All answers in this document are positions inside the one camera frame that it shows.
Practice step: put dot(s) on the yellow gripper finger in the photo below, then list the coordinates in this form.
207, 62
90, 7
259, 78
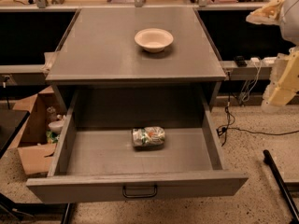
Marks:
269, 14
284, 80

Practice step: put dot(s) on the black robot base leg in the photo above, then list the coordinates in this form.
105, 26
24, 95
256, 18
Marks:
282, 186

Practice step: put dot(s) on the grey counter cabinet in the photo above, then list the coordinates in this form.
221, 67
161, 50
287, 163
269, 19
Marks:
101, 48

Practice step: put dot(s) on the grey shelf rail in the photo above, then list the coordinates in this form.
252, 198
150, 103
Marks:
248, 72

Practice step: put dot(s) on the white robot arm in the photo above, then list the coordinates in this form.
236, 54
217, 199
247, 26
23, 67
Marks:
289, 29

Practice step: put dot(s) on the black drawer handle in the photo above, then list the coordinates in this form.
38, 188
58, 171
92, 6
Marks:
142, 192

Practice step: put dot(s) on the white power strip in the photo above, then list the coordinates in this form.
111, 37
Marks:
264, 61

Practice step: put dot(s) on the open grey top drawer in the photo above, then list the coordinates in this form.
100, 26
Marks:
95, 156

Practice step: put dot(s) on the white bowl in box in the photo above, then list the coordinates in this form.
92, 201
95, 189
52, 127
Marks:
56, 126

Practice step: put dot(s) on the brown cardboard box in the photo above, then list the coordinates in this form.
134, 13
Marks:
34, 146

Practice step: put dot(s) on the black power adapter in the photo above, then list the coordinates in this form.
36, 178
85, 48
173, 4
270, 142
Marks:
240, 61

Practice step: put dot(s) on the cream paper bowl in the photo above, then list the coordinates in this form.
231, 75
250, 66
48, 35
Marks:
153, 40

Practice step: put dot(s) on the crushed green 7up can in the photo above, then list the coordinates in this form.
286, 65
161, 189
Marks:
148, 136

